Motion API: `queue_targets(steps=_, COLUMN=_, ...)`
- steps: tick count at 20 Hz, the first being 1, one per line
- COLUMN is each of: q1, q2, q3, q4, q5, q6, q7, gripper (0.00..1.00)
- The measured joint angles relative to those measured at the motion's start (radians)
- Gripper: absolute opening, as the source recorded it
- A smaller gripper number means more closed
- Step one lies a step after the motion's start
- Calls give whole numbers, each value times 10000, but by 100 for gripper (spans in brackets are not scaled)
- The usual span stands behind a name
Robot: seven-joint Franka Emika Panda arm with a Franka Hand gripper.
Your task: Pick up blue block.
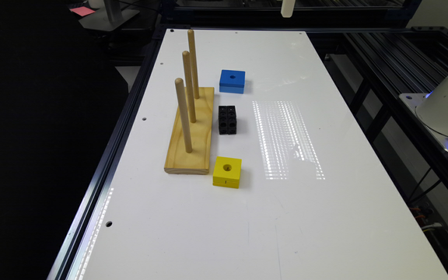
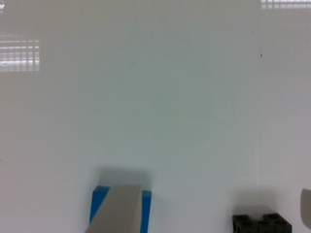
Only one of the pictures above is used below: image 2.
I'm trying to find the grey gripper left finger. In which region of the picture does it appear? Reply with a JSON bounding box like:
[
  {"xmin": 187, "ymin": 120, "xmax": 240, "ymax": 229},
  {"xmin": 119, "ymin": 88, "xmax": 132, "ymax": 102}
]
[{"xmin": 86, "ymin": 184, "xmax": 142, "ymax": 233}]

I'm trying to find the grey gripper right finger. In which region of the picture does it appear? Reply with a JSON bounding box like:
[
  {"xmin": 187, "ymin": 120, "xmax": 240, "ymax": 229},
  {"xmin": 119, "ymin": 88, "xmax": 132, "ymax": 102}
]
[{"xmin": 300, "ymin": 188, "xmax": 311, "ymax": 229}]

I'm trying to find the blue block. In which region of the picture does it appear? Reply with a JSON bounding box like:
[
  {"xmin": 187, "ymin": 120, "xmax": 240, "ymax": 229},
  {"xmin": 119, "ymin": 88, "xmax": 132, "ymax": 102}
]
[{"xmin": 89, "ymin": 185, "xmax": 152, "ymax": 233}]

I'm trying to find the black block with holes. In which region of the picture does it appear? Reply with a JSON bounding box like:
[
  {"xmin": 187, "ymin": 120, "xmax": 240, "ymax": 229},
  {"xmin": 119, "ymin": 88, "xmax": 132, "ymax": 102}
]
[{"xmin": 231, "ymin": 205, "xmax": 293, "ymax": 233}]

